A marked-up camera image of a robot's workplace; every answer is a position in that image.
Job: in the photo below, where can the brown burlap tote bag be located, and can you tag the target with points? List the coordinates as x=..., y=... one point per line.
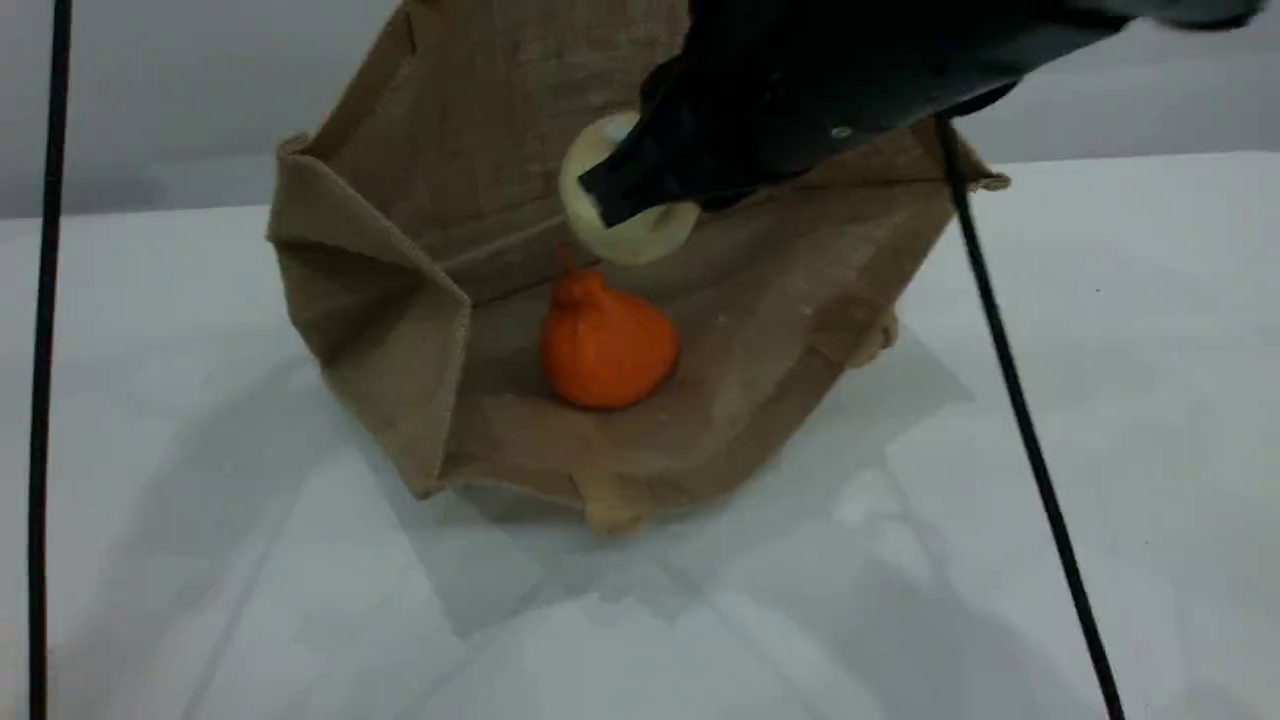
x=400, y=250

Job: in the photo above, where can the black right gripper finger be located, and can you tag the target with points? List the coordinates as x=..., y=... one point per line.
x=640, y=175

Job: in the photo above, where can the orange with knobbed stem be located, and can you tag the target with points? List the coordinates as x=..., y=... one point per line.
x=605, y=345

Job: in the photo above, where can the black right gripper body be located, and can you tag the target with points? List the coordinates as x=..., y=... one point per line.
x=830, y=70

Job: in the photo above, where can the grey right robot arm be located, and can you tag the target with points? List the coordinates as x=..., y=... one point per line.
x=1190, y=12

